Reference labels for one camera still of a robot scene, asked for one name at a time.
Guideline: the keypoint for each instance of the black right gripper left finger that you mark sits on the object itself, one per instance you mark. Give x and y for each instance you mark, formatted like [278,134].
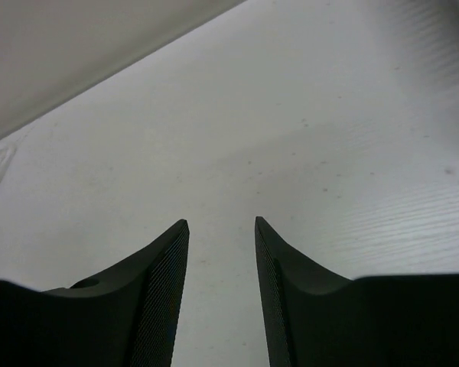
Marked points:
[125,315]

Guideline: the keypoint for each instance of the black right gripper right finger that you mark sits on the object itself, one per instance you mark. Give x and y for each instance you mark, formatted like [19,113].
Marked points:
[315,317]

